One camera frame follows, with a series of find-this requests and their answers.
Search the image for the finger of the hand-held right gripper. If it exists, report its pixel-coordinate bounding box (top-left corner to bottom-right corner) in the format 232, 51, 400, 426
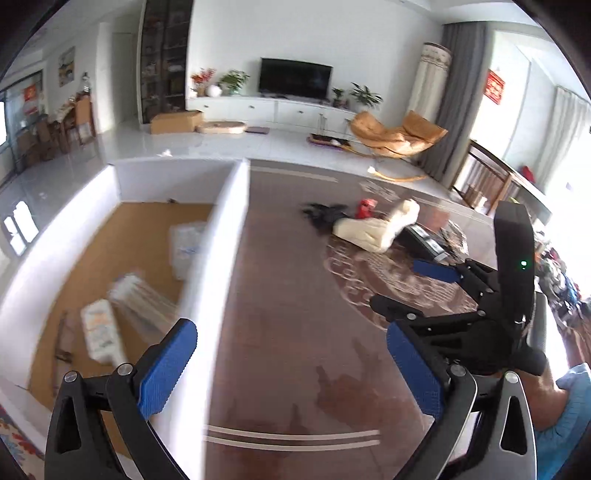
369, 294, 485, 346
412, 257, 498, 302

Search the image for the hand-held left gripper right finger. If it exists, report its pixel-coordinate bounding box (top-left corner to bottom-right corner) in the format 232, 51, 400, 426
386, 320, 540, 480

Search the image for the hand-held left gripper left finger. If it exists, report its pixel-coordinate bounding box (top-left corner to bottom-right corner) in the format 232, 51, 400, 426
44, 318, 199, 480

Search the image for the black printed box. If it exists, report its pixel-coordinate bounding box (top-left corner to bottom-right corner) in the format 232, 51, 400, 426
399, 224, 455, 264

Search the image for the rhinestone bow hair clip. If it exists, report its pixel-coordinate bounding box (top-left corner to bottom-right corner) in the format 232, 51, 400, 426
438, 222, 469, 259

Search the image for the white knitted glove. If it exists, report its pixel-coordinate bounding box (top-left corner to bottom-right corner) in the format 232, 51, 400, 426
387, 199, 421, 232

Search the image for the bag of bamboo skewers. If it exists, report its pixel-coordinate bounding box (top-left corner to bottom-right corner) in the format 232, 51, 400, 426
108, 272, 181, 333

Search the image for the white packet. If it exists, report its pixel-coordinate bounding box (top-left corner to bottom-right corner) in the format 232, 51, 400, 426
81, 299, 127, 365

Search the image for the smooth cream cloth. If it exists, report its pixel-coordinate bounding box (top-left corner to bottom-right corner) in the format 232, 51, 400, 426
332, 216, 402, 254

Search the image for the large white box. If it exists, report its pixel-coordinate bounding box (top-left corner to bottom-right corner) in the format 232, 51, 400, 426
0, 158, 252, 480

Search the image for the person's right forearm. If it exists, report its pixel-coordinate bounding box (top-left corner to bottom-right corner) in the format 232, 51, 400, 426
526, 362, 591, 480

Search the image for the dark wooden bench chair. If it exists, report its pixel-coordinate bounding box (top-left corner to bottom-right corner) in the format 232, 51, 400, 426
450, 138, 552, 227

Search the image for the black hair claw clip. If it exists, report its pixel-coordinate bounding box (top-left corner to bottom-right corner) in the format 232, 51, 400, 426
302, 203, 349, 232

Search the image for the white sheer curtain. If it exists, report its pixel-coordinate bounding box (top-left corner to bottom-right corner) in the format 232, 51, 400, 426
545, 85, 591, 195

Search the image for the tan leather rocking chair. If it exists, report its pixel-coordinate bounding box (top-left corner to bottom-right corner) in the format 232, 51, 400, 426
348, 111, 448, 182

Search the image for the grey curtain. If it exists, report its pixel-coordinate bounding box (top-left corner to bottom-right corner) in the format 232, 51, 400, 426
418, 21, 488, 185

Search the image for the floral patterned cushion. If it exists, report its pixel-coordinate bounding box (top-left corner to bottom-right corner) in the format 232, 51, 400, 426
0, 401, 51, 480

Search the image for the covered standing air conditioner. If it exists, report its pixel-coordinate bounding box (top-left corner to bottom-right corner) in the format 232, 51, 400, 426
409, 42, 453, 134

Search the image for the broad leaf potted plant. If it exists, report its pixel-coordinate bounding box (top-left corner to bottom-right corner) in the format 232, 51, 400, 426
348, 83, 384, 112

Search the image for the black flat television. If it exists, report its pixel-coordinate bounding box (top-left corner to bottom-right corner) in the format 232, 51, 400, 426
259, 58, 334, 100

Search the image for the white television cabinet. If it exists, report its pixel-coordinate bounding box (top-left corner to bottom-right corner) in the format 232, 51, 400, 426
185, 95, 358, 137

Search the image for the brown cardboard box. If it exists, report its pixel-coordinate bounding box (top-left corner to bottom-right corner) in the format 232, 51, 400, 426
150, 110, 205, 134

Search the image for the oval cat scratcher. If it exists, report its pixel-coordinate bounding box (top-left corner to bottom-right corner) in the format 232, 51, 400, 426
198, 120, 246, 136

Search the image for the dark wooden dining chair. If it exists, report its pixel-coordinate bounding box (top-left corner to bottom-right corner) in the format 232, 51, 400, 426
16, 131, 42, 169
34, 119, 61, 155

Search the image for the light backed dining chair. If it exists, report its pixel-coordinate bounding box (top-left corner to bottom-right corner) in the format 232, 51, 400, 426
74, 95, 98, 139

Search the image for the bushy green potted plant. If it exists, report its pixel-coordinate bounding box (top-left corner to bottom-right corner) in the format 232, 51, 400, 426
218, 70, 250, 96

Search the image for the red flower arrangement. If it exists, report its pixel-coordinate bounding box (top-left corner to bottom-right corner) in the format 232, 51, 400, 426
191, 68, 217, 97

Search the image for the dark glass display cabinet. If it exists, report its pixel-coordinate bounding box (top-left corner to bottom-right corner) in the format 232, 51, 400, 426
139, 0, 194, 124

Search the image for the red wall hanging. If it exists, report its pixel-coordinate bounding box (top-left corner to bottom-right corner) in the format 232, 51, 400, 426
485, 69, 506, 104

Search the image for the framed wall painting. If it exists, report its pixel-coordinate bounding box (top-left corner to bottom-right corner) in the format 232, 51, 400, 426
58, 46, 76, 88

